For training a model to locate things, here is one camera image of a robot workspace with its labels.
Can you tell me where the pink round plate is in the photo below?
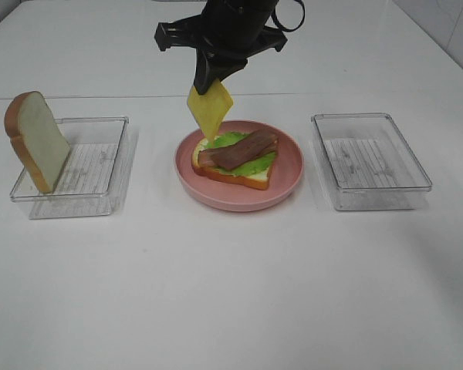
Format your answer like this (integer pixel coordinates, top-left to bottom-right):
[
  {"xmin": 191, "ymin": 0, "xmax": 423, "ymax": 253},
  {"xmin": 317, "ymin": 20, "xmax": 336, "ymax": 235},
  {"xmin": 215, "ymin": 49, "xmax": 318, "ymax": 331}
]
[{"xmin": 174, "ymin": 120, "xmax": 304, "ymax": 212}]

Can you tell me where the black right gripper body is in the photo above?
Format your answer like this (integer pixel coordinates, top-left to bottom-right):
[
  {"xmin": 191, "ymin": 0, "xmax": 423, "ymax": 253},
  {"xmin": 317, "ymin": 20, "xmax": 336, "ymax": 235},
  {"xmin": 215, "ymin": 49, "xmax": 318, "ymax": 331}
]
[{"xmin": 154, "ymin": 0, "xmax": 287, "ymax": 60}]

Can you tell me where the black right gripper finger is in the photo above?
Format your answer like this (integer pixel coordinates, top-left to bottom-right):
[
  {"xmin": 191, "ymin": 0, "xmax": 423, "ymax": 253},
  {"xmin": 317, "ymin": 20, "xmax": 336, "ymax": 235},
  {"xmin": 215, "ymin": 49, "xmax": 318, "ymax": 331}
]
[{"xmin": 193, "ymin": 46, "xmax": 249, "ymax": 95}]

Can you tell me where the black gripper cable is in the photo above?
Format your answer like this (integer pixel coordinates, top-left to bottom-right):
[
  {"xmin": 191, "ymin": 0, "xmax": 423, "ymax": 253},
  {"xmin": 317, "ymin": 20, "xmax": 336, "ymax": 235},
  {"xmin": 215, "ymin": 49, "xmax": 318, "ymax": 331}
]
[{"xmin": 269, "ymin": 0, "xmax": 306, "ymax": 33}]

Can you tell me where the green lettuce leaf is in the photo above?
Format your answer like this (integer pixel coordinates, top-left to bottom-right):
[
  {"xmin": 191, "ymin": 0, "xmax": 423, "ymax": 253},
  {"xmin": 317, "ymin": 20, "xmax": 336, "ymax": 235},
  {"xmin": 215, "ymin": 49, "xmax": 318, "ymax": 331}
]
[{"xmin": 192, "ymin": 132, "xmax": 277, "ymax": 179}]

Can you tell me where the bread slice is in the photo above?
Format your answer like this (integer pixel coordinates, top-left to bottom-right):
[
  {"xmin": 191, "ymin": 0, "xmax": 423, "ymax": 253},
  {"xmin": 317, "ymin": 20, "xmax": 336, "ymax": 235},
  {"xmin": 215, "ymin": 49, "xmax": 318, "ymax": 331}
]
[
  {"xmin": 4, "ymin": 91, "xmax": 71, "ymax": 193},
  {"xmin": 191, "ymin": 137, "xmax": 279, "ymax": 190}
]

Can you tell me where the curved bacon strip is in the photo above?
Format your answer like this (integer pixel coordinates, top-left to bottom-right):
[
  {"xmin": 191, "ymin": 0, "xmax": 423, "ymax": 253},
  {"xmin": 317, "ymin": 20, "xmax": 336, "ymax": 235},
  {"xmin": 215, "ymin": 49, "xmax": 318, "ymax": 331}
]
[{"xmin": 211, "ymin": 129, "xmax": 277, "ymax": 170}]

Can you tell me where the clear plastic bread box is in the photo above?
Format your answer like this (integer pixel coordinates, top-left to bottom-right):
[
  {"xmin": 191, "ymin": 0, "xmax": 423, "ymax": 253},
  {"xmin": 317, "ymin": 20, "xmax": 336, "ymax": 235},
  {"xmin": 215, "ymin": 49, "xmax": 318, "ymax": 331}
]
[{"xmin": 9, "ymin": 116, "xmax": 133, "ymax": 220}]

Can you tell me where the yellow cheese slice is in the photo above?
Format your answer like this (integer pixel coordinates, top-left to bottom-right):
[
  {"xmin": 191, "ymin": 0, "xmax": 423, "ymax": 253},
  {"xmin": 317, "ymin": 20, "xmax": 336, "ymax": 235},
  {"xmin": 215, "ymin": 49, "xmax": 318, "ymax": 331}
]
[{"xmin": 187, "ymin": 79, "xmax": 233, "ymax": 145}]

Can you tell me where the clear plastic ingredients box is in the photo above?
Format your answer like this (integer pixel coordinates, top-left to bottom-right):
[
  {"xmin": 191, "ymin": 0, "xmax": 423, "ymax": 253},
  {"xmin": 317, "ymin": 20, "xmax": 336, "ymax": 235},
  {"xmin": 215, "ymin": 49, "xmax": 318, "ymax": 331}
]
[{"xmin": 311, "ymin": 113, "xmax": 432, "ymax": 211}]

